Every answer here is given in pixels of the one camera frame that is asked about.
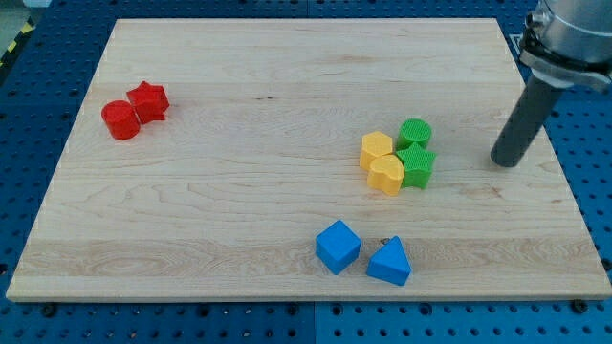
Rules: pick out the blue triangle block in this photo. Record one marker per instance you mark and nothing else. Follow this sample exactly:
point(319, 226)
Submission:
point(390, 263)

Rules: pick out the red cylinder block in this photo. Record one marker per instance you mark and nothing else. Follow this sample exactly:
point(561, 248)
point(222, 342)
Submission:
point(120, 119)

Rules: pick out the green star block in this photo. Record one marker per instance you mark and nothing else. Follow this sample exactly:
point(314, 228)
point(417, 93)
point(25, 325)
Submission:
point(418, 165)

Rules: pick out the red star block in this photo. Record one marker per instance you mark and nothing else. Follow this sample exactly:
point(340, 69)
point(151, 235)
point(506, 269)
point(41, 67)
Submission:
point(149, 102)

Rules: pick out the blue cube block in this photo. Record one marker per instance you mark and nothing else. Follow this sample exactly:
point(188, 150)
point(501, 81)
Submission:
point(338, 246)

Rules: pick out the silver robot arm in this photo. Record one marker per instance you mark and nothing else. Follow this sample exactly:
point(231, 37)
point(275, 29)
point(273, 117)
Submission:
point(568, 42)

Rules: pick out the yellow hexagon block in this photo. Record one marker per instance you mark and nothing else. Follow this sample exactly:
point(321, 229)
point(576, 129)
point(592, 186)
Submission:
point(374, 145)

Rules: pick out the yellow heart block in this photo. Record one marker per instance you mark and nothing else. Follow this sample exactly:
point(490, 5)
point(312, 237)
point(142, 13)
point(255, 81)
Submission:
point(386, 173)

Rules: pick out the wooden board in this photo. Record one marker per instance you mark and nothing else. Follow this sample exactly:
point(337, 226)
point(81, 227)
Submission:
point(259, 152)

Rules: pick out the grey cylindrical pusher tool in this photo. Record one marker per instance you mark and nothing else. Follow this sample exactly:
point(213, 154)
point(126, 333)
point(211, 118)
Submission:
point(535, 104)

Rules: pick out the green cylinder block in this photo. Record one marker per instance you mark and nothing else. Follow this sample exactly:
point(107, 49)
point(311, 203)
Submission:
point(413, 130)

